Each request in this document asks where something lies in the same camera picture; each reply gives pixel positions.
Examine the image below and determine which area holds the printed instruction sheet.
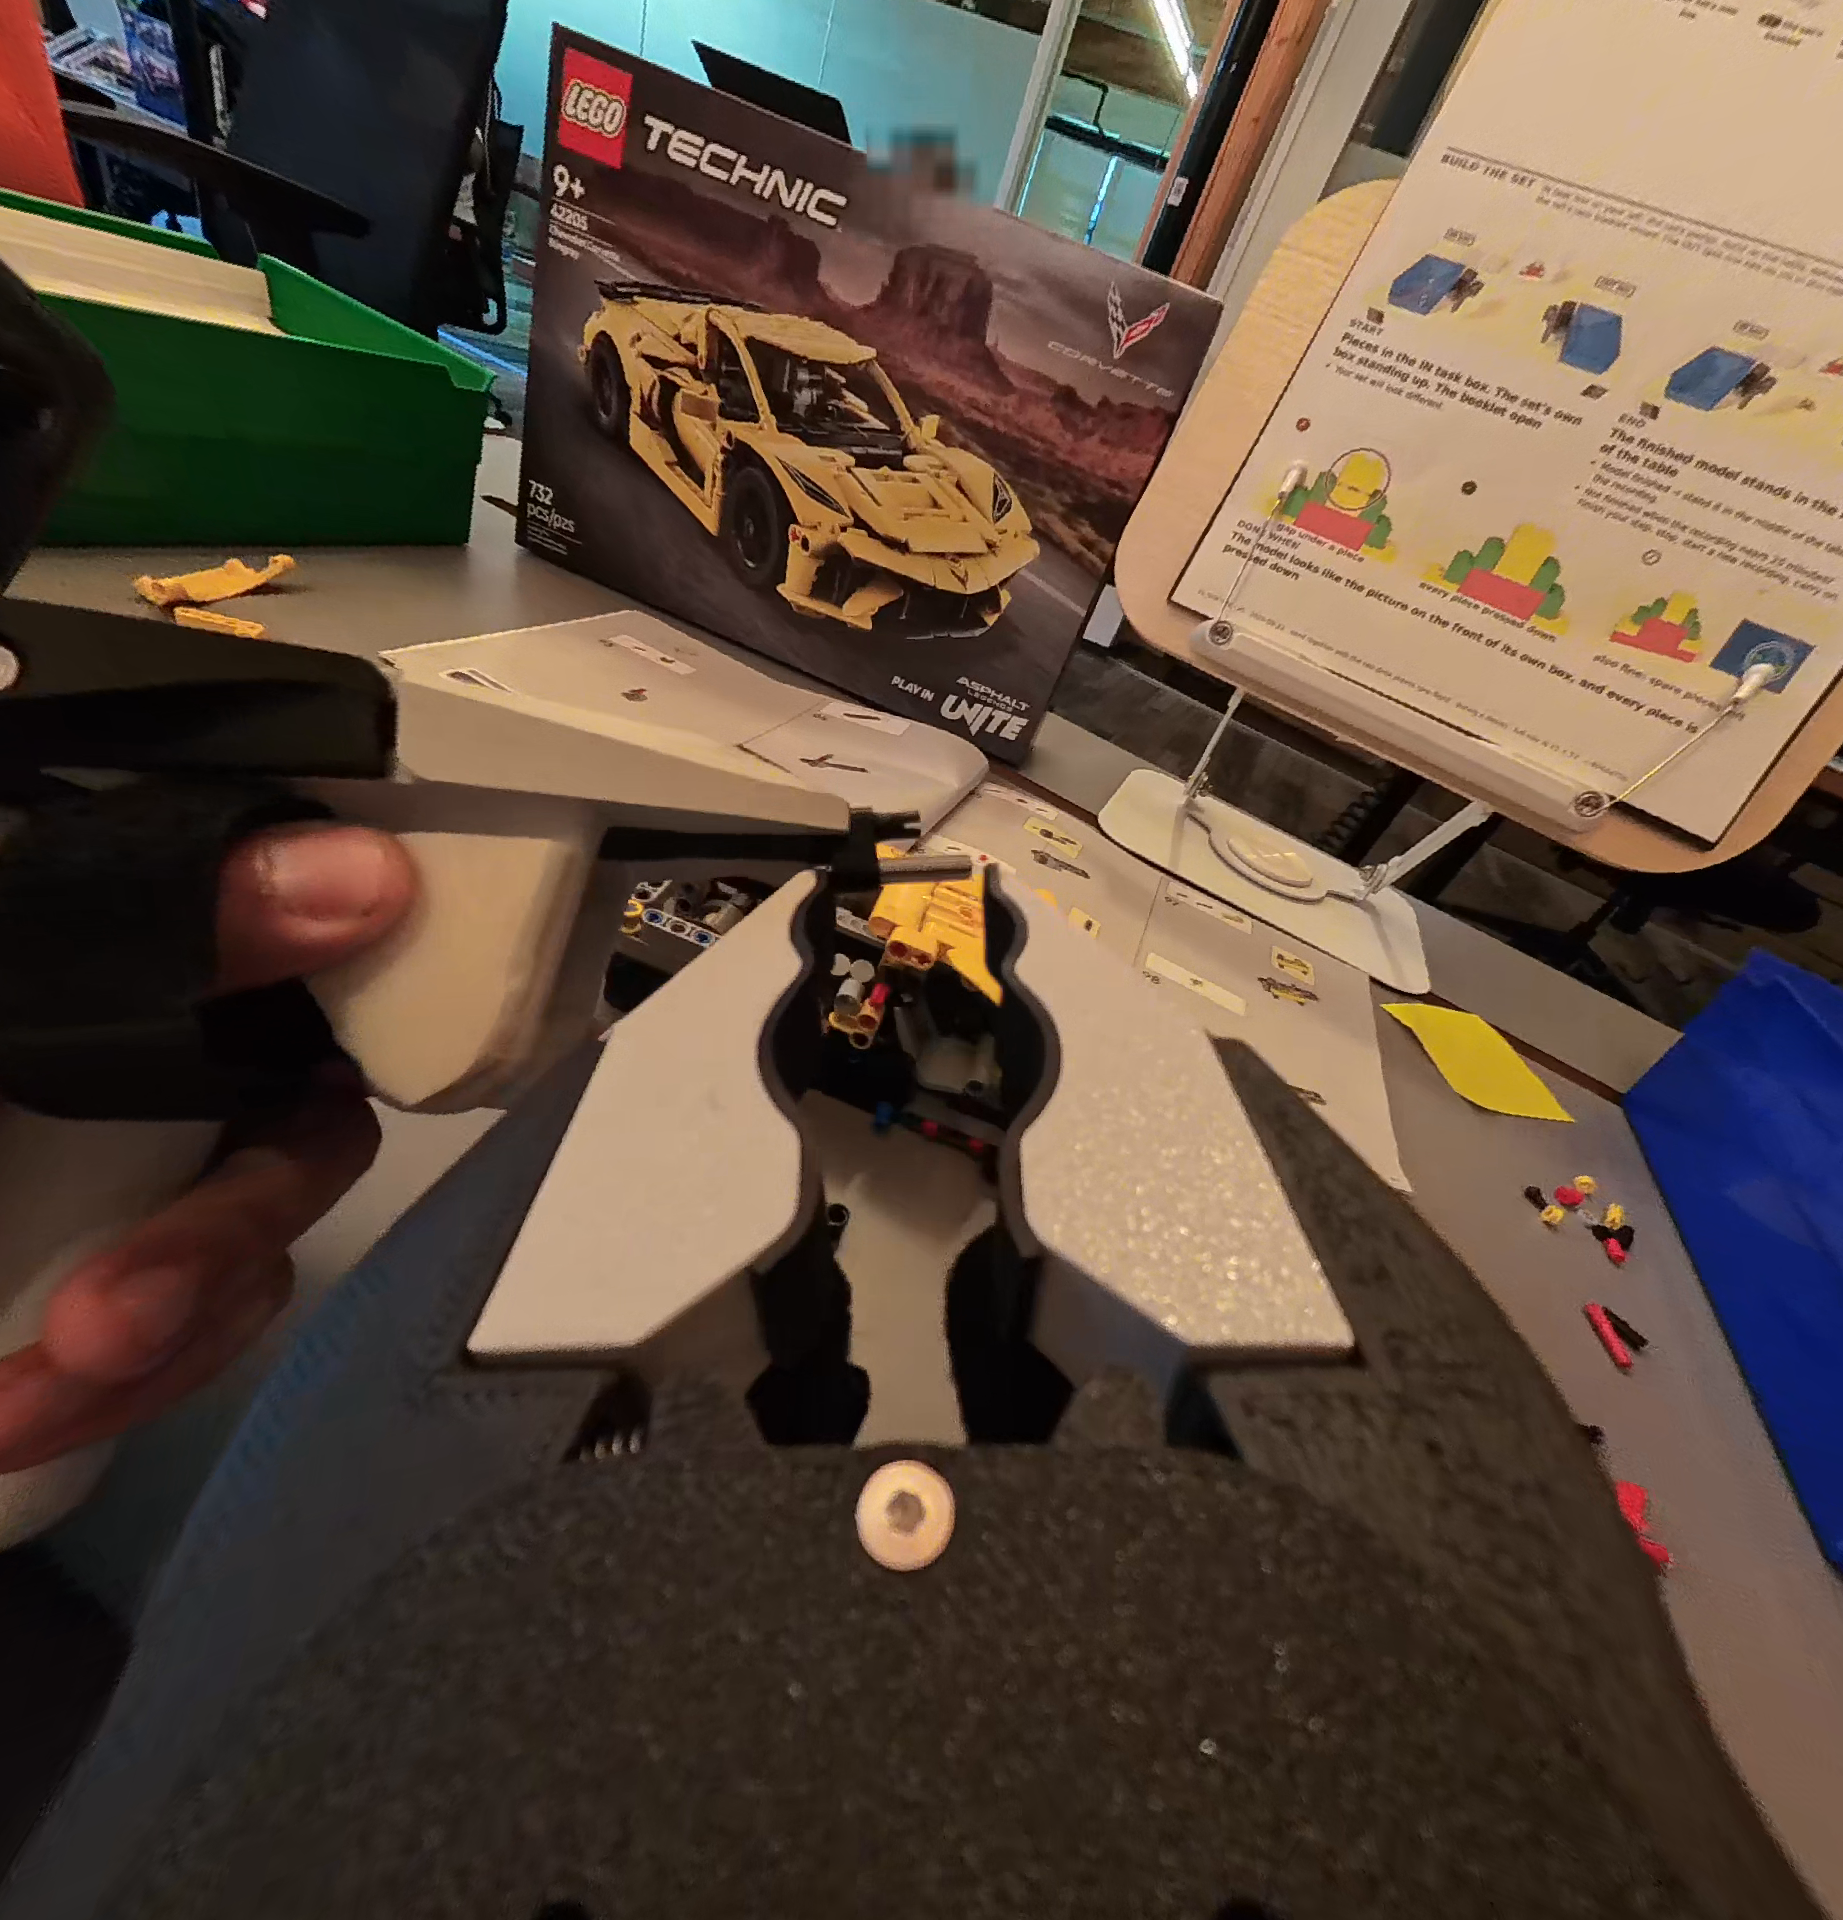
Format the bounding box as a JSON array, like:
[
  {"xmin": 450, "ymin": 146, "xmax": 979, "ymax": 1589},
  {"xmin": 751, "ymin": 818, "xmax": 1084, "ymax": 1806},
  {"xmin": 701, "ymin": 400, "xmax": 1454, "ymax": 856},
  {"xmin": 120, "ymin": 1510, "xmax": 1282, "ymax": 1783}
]
[{"xmin": 1168, "ymin": 0, "xmax": 1843, "ymax": 842}]

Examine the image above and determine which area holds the grey desk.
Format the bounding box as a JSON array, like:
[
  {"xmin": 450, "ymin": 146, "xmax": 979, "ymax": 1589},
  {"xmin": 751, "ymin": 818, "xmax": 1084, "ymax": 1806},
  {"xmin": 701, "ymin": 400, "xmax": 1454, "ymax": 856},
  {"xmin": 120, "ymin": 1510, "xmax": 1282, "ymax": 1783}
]
[{"xmin": 0, "ymin": 495, "xmax": 1843, "ymax": 1920}]

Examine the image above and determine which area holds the yellow paper card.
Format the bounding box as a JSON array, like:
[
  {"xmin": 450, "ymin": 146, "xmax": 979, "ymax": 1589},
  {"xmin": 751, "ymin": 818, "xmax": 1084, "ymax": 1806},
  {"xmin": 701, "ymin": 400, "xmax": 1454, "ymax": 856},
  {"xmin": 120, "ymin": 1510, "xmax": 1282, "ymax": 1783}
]
[{"xmin": 1378, "ymin": 1004, "xmax": 1577, "ymax": 1126}]

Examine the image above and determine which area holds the yellow toy car model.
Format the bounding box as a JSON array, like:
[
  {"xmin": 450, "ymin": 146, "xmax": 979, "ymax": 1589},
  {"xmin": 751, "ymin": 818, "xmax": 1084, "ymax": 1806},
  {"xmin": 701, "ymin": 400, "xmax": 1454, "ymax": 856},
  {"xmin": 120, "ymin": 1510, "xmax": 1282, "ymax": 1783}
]
[{"xmin": 603, "ymin": 847, "xmax": 1044, "ymax": 1157}]

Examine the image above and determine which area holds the open instruction booklet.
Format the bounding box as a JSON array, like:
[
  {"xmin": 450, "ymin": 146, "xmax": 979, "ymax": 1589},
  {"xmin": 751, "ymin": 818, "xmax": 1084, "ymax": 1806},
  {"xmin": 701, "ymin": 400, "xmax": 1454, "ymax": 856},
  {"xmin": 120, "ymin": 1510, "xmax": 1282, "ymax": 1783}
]
[{"xmin": 381, "ymin": 613, "xmax": 1412, "ymax": 1199}]

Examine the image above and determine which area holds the person's left hand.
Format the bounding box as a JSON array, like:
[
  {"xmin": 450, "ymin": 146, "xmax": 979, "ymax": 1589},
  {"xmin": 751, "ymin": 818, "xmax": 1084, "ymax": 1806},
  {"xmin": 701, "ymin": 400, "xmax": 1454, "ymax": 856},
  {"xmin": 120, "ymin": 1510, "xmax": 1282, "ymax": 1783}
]
[{"xmin": 0, "ymin": 823, "xmax": 421, "ymax": 1479}]

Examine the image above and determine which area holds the blue plastic bin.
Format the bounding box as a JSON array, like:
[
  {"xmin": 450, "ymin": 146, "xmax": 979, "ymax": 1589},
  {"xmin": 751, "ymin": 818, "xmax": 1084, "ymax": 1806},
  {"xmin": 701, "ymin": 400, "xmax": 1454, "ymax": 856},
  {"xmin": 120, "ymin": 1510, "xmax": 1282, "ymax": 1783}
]
[{"xmin": 1622, "ymin": 948, "xmax": 1843, "ymax": 1590}]

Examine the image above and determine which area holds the instruction sheet on wooden stand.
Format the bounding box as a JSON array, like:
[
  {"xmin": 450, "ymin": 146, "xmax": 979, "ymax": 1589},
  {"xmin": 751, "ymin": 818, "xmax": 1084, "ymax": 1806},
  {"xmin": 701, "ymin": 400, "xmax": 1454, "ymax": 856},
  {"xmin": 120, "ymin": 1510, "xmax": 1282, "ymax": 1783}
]
[{"xmin": 1095, "ymin": 0, "xmax": 1843, "ymax": 994}]

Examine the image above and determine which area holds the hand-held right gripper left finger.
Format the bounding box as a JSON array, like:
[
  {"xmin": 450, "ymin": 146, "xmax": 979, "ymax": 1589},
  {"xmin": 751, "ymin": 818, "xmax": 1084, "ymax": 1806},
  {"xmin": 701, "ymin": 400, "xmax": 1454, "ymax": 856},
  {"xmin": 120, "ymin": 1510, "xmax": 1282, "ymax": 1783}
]
[{"xmin": 467, "ymin": 870, "xmax": 870, "ymax": 1450}]

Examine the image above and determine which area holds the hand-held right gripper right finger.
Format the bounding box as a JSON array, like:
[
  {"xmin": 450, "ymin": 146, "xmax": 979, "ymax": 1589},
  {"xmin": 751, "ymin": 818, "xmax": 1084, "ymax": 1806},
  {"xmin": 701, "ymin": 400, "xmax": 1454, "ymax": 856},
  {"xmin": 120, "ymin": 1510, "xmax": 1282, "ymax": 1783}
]
[{"xmin": 943, "ymin": 868, "xmax": 1365, "ymax": 1450}]

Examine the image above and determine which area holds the green plastic bin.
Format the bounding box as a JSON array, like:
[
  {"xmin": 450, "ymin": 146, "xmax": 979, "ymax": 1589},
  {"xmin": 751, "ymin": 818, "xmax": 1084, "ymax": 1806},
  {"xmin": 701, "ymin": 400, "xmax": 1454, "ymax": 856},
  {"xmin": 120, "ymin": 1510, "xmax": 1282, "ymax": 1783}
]
[{"xmin": 0, "ymin": 178, "xmax": 500, "ymax": 550}]

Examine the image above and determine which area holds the pile of colourful toy bricks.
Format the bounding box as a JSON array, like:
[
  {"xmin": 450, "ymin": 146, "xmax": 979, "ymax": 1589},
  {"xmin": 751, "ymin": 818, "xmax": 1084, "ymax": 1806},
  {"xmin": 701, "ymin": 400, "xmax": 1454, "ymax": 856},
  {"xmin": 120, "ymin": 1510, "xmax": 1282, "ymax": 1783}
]
[{"xmin": 1521, "ymin": 1171, "xmax": 1677, "ymax": 1573}]

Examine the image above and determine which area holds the black office chair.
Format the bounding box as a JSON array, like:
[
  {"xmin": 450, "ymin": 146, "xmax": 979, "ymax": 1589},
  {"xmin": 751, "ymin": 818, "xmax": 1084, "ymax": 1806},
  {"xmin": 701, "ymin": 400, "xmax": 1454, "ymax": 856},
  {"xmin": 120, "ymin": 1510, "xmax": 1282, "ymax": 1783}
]
[{"xmin": 51, "ymin": 0, "xmax": 527, "ymax": 340}]

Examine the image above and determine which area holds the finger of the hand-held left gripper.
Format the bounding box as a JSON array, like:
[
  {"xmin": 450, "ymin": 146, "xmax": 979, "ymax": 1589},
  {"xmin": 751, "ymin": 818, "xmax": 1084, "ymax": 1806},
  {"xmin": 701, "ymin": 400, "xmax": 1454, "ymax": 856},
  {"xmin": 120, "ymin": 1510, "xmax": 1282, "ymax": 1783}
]
[{"xmin": 329, "ymin": 667, "xmax": 924, "ymax": 863}]

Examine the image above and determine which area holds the white paper stack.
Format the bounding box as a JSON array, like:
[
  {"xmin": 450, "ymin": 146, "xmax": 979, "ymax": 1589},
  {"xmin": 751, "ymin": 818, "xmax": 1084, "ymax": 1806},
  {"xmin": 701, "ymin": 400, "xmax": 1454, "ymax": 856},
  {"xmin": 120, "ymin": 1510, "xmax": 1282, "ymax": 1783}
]
[{"xmin": 0, "ymin": 201, "xmax": 278, "ymax": 326}]

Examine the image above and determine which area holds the toy car box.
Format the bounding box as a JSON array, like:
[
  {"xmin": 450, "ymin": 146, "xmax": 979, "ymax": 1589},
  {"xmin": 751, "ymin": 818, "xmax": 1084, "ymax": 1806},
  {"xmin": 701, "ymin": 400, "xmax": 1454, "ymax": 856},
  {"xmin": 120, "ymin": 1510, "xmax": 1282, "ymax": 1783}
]
[{"xmin": 517, "ymin": 22, "xmax": 1225, "ymax": 768}]

